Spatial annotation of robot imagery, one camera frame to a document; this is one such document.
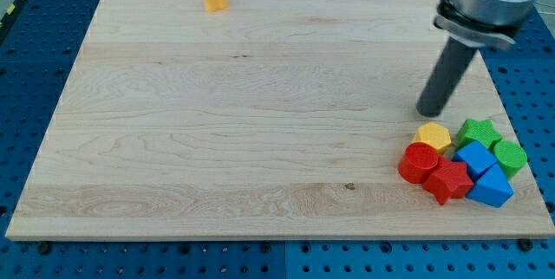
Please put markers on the red cylinder block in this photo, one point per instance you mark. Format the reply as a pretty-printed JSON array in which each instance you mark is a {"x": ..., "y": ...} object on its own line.
[{"x": 418, "y": 161}]

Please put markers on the green cylinder block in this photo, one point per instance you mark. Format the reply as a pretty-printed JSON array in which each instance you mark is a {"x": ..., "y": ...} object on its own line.
[{"x": 511, "y": 157}]

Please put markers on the yellow hexagon block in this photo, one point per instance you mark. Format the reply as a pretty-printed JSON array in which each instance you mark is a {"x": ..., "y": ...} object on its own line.
[{"x": 435, "y": 135}]

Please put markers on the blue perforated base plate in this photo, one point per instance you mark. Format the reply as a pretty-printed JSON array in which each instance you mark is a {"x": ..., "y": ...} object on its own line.
[{"x": 42, "y": 38}]

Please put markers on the red star block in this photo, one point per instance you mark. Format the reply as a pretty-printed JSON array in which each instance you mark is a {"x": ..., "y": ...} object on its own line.
[{"x": 448, "y": 180}]

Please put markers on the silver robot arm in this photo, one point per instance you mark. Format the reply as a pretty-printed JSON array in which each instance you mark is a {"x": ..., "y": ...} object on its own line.
[{"x": 471, "y": 25}]

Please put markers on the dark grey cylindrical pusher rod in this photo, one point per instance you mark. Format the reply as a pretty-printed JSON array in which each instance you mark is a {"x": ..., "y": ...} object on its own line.
[{"x": 448, "y": 70}]

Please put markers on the blue triangle block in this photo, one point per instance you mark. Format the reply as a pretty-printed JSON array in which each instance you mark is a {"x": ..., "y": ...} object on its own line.
[{"x": 492, "y": 188}]

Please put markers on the green star block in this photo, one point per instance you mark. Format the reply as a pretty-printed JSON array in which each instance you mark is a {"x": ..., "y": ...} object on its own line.
[{"x": 478, "y": 130}]

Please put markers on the blue cube block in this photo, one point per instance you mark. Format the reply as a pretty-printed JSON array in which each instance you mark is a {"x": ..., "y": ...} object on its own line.
[{"x": 477, "y": 157}]

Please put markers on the light wooden board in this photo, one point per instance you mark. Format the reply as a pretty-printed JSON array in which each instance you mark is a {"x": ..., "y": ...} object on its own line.
[{"x": 270, "y": 120}]

